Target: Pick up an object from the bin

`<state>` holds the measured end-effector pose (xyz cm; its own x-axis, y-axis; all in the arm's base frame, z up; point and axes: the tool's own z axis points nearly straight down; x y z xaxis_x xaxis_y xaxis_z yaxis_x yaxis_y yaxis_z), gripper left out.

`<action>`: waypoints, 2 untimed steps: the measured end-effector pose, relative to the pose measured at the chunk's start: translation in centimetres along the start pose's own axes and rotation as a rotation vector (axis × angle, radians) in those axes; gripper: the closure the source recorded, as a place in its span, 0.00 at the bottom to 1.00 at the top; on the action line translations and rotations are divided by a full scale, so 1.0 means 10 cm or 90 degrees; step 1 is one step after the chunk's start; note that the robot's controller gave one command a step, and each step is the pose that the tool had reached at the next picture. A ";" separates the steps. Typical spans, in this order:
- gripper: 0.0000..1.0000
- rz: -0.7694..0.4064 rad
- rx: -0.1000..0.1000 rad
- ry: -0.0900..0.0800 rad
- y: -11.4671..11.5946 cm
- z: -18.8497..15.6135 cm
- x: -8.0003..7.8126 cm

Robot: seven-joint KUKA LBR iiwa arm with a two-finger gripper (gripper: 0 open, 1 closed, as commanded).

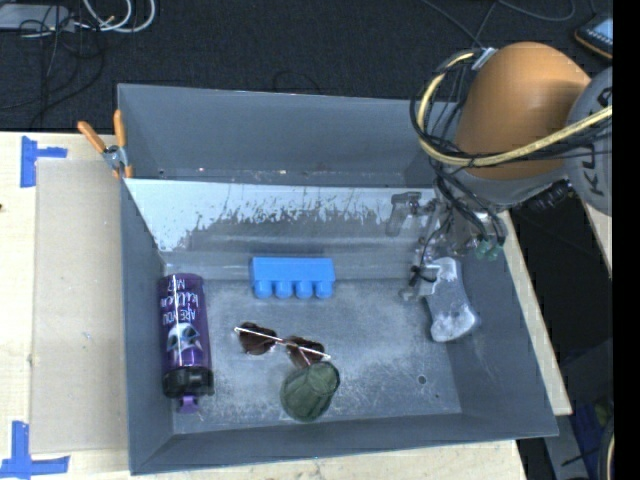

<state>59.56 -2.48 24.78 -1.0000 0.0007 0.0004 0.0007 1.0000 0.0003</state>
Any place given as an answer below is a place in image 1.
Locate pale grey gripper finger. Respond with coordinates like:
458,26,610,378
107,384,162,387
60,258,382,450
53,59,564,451
413,216,445,270
386,191,435,238

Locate blue studded block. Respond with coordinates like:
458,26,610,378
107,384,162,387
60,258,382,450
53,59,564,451
248,256,336,300

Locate grey metal bin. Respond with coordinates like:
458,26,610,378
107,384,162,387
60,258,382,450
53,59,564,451
115,82,560,475

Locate brown-lensed sunglasses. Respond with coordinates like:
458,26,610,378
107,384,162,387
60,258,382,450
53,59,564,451
233,321,332,369

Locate green glass cup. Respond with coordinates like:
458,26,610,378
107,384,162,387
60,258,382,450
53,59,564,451
278,360,342,423

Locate purple spray bottle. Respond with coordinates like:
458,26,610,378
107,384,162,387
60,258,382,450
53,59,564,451
157,272,216,415

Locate pale cardboard board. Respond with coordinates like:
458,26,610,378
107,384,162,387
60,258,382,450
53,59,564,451
28,157,132,455

